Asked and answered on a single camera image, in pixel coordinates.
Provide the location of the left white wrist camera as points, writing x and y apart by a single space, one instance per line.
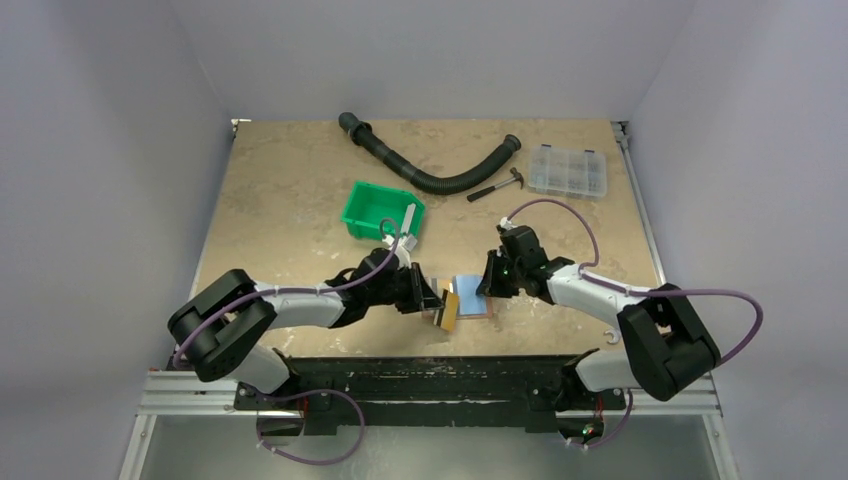
405 241

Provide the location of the small black-handled hammer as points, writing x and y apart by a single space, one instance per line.
516 178

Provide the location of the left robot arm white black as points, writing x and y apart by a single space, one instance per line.
218 331

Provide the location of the silver wrench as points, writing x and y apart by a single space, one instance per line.
612 336

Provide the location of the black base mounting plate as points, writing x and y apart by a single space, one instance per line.
524 391

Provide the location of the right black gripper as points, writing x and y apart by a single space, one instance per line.
501 273

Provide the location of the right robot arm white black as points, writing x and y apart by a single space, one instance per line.
666 346

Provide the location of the white card in bin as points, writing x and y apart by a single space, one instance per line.
408 218

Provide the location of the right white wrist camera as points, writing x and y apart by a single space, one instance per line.
505 225

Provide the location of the green plastic bin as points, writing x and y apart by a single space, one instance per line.
368 204

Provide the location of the clear plastic organizer box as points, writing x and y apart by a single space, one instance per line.
564 172

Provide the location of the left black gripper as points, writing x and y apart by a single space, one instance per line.
420 296

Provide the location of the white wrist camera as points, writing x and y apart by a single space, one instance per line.
405 241
505 225

